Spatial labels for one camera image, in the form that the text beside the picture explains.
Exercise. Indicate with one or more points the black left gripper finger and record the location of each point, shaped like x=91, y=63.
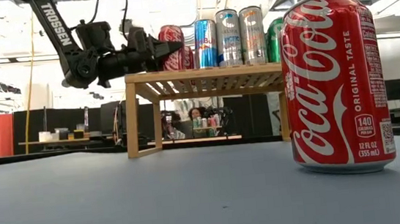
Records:
x=170, y=48

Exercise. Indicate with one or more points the small silver blue can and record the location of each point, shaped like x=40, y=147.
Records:
x=206, y=45

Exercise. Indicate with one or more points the white Celsius can blue band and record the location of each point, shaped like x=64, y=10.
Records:
x=229, y=39

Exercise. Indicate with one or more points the white Celsius can yellow band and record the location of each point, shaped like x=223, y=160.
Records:
x=252, y=37

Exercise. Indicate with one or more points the green Sprite can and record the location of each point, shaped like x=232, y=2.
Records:
x=274, y=42

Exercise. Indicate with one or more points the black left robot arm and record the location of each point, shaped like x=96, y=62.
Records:
x=81, y=64

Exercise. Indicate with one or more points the wooden slatted shelf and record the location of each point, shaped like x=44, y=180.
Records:
x=200, y=73

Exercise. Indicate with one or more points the person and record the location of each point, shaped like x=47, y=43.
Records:
x=195, y=112

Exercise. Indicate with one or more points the light wooden workstation table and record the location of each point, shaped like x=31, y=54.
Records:
x=195, y=140

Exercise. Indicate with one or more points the black partition panel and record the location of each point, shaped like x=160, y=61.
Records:
x=28, y=123
x=248, y=114

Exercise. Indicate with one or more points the black box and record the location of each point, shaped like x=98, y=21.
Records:
x=62, y=133

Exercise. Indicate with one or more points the wooden workbench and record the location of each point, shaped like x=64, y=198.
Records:
x=52, y=141

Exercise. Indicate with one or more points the white box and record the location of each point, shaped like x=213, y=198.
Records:
x=44, y=136

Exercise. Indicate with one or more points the blue-grey table mat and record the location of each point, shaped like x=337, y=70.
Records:
x=157, y=204

